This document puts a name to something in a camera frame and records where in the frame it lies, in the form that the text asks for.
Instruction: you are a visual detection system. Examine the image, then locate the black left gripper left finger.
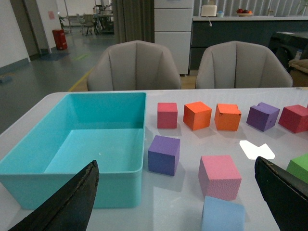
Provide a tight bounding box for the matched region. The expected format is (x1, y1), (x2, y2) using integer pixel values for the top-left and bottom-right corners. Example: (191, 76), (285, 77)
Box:
(10, 160), (99, 231)

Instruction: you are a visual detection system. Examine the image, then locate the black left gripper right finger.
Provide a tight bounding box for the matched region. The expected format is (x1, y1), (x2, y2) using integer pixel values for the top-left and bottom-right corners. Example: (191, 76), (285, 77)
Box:
(255, 156), (308, 231)

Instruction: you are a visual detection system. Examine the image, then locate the green foam cube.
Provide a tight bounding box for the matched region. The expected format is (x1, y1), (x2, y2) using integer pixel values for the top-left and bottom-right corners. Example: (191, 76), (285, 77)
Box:
(286, 154), (308, 183)

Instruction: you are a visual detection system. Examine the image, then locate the light blue foam cube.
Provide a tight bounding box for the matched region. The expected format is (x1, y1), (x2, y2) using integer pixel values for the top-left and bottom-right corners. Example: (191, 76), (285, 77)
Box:
(201, 196), (245, 231)

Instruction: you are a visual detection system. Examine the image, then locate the pink foam cube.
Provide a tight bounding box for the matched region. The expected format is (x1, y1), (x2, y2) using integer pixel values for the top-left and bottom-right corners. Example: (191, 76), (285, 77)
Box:
(198, 155), (242, 201)

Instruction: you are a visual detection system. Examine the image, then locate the dark red foam cube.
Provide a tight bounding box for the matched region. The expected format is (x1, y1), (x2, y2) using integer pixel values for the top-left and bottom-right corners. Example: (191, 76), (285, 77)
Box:
(278, 104), (308, 133)

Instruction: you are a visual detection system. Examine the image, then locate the notched purple foam cube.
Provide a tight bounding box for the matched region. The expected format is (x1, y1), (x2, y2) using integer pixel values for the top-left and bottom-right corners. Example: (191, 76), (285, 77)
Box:
(246, 103), (280, 131)

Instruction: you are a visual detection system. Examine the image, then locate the turquoise plastic bin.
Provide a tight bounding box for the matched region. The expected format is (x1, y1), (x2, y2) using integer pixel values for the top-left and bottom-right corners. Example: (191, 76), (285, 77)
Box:
(0, 92), (146, 209)

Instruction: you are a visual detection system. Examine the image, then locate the notched orange foam cube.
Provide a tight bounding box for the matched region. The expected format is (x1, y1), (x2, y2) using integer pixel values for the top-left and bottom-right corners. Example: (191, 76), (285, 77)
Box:
(214, 103), (242, 131)

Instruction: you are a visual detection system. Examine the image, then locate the beige cushion at right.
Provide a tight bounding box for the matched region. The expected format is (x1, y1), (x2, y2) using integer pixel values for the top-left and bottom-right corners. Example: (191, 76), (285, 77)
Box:
(288, 59), (308, 74)

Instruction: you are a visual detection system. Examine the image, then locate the right beige armchair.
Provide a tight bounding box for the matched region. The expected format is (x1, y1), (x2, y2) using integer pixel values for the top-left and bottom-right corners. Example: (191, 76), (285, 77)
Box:
(196, 41), (293, 89)

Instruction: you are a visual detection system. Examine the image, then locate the beige armchair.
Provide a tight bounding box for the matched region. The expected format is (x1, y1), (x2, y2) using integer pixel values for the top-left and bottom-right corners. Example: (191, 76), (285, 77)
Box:
(196, 41), (293, 89)
(87, 40), (181, 91)

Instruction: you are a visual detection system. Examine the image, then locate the black appliance at right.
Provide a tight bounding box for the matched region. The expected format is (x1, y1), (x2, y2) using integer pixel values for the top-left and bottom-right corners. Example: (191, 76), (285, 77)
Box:
(268, 32), (308, 72)

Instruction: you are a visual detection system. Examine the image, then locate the left beige armchair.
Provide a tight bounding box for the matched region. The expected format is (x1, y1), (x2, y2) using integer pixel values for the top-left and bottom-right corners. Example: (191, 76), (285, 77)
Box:
(87, 40), (181, 91)

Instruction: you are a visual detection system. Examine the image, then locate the red fire cabinet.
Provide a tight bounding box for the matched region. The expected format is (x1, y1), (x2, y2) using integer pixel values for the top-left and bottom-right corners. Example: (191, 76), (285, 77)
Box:
(52, 29), (67, 50)

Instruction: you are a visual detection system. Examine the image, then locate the dark grey counter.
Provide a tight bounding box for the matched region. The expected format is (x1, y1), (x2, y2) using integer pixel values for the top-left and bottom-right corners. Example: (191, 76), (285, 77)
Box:
(189, 16), (308, 71)

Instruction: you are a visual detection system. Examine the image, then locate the office swivel chair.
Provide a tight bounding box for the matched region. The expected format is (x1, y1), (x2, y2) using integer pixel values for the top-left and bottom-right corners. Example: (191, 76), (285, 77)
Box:
(81, 14), (94, 36)

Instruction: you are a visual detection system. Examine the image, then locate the fruit bowl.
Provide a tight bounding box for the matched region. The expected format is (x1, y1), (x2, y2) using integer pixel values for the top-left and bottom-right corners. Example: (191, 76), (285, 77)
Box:
(236, 8), (254, 17)

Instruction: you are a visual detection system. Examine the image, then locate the small light blue container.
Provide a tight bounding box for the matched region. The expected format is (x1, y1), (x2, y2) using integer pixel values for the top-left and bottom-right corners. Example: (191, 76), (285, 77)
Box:
(216, 11), (224, 17)

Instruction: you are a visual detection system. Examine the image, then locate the grey curtain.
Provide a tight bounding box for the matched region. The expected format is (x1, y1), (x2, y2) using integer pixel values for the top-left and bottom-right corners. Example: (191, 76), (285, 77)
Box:
(113, 0), (154, 43)

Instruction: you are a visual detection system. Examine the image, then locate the white toaster appliance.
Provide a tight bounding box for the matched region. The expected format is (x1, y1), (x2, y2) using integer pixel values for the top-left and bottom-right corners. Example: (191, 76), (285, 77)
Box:
(201, 5), (217, 17)

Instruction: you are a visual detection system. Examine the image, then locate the white drawer cabinet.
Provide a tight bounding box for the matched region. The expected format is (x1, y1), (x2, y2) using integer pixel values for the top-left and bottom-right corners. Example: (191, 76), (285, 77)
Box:
(154, 0), (194, 75)

